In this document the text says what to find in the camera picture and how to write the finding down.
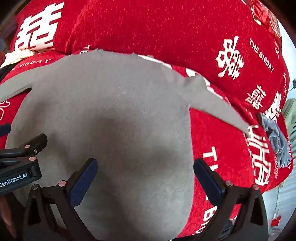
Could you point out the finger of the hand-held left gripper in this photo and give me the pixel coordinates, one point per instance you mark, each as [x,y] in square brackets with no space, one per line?
[4,129]
[34,141]

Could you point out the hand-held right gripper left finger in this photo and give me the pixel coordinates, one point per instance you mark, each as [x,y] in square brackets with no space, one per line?
[84,183]

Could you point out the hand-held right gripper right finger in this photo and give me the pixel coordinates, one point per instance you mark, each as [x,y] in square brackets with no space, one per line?
[208,183]

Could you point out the grey long-sleeve shirt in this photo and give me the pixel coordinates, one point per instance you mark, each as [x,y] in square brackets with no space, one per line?
[111,129]

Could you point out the red printed blanket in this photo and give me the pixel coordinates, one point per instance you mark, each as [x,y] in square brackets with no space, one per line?
[222,157]

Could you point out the white cloth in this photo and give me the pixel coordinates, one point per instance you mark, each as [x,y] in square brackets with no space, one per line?
[17,55]

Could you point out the blue-grey small cloth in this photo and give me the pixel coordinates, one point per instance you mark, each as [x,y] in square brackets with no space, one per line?
[276,141]

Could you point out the red printed folded quilt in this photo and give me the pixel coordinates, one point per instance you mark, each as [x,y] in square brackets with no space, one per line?
[161,30]

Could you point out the red satin pillow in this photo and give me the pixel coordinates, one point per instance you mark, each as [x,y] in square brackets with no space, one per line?
[269,19]

